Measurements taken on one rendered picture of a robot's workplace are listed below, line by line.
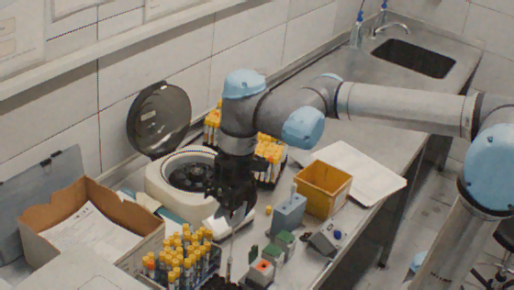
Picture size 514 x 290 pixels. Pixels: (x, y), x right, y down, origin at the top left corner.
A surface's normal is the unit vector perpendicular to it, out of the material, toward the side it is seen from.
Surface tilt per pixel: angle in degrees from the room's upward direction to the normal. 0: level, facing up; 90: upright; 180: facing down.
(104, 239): 2
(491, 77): 90
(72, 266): 0
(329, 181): 90
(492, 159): 83
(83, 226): 1
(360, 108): 86
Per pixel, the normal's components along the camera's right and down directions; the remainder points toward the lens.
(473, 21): -0.54, 0.39
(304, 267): 0.11, -0.85
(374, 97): -0.46, -0.36
